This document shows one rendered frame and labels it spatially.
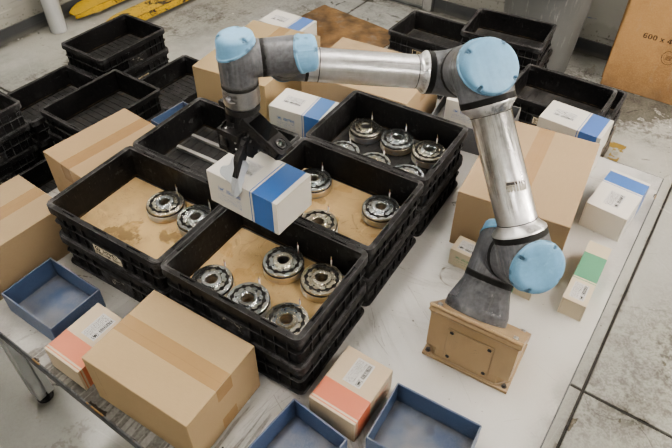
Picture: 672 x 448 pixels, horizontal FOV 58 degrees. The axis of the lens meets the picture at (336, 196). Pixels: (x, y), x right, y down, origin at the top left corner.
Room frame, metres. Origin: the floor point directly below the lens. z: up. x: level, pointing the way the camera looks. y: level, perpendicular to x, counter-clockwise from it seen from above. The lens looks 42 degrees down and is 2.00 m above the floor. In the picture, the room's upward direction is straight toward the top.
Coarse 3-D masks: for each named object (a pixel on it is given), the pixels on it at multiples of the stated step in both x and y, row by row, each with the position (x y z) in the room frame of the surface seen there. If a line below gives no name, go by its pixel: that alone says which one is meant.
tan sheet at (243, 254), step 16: (240, 240) 1.12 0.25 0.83; (256, 240) 1.12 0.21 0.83; (224, 256) 1.07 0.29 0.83; (240, 256) 1.07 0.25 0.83; (256, 256) 1.07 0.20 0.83; (240, 272) 1.01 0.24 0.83; (256, 272) 1.01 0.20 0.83; (272, 288) 0.96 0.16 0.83; (288, 288) 0.96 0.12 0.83; (272, 304) 0.91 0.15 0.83; (304, 304) 0.91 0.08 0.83; (320, 304) 0.91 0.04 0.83
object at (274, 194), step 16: (224, 160) 1.08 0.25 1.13; (256, 160) 1.08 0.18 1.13; (272, 160) 1.08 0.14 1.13; (208, 176) 1.04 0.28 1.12; (256, 176) 1.02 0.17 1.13; (272, 176) 1.02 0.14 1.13; (288, 176) 1.02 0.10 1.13; (304, 176) 1.02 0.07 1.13; (224, 192) 1.02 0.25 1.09; (256, 192) 0.97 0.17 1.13; (272, 192) 0.97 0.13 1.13; (288, 192) 0.97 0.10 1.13; (304, 192) 1.01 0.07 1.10; (240, 208) 0.99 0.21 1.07; (256, 208) 0.97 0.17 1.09; (272, 208) 0.94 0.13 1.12; (288, 208) 0.96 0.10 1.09; (304, 208) 1.01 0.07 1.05; (272, 224) 0.94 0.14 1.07; (288, 224) 0.96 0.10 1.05
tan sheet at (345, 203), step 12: (336, 192) 1.31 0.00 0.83; (348, 192) 1.31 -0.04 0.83; (360, 192) 1.31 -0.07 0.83; (312, 204) 1.26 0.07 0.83; (324, 204) 1.26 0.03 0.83; (336, 204) 1.26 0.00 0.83; (348, 204) 1.26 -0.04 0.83; (360, 204) 1.26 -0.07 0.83; (336, 216) 1.21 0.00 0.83; (348, 216) 1.21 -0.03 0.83; (360, 216) 1.21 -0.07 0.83; (348, 228) 1.17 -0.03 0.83; (360, 228) 1.17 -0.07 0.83; (372, 228) 1.17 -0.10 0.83; (360, 240) 1.12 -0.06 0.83; (372, 240) 1.12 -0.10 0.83
